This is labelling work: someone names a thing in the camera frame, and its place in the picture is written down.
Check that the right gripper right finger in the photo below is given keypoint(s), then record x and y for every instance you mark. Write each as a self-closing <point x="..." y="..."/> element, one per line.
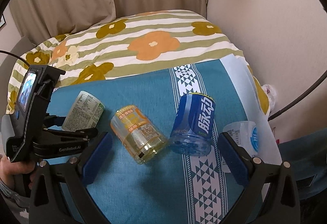
<point x="281" y="203"/>

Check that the person's left hand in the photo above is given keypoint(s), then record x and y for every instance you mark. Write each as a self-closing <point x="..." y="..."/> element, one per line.
<point x="9" y="170"/>

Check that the yellow orange label cup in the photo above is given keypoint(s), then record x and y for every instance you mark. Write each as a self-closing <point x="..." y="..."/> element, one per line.
<point x="138" y="135"/>

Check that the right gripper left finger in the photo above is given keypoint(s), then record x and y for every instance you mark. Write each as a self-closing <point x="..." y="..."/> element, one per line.
<point x="47" y="202"/>

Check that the teal patterned tablecloth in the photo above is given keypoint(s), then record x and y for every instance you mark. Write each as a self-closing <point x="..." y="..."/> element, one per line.
<point x="142" y="180"/>

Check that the framed wall picture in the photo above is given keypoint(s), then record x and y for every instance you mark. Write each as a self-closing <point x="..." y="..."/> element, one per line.
<point x="2" y="21"/>

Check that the blue label cup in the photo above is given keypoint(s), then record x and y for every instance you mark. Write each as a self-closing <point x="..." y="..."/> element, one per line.
<point x="193" y="126"/>

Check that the clear white label cup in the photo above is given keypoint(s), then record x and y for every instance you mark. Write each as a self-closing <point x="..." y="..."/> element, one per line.
<point x="244" y="133"/>

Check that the floral striped duvet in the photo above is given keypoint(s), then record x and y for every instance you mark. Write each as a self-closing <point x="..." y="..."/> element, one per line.
<point x="127" y="46"/>

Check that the white green label cup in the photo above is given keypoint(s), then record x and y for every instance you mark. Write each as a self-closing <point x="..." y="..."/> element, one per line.
<point x="84" y="113"/>

